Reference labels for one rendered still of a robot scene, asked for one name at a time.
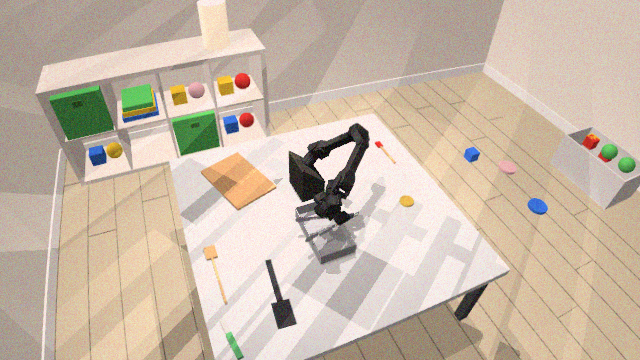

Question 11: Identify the light brown wooden board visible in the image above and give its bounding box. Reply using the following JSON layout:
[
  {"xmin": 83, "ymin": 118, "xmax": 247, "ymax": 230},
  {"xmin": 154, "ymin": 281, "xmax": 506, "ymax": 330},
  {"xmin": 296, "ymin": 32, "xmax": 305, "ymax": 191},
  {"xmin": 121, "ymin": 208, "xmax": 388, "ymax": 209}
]
[{"xmin": 201, "ymin": 152, "xmax": 277, "ymax": 211}]

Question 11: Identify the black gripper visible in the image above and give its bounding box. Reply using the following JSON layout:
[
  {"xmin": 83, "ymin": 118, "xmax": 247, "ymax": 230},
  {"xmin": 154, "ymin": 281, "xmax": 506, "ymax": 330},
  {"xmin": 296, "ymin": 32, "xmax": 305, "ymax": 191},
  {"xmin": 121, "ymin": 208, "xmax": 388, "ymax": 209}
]
[{"xmin": 313, "ymin": 192, "xmax": 350, "ymax": 225}]

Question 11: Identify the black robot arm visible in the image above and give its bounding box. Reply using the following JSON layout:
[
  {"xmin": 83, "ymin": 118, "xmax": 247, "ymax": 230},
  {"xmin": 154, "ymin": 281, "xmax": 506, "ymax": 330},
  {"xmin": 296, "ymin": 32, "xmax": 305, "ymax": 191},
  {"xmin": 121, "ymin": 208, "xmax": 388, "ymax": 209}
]
[{"xmin": 300, "ymin": 122, "xmax": 370, "ymax": 218}]

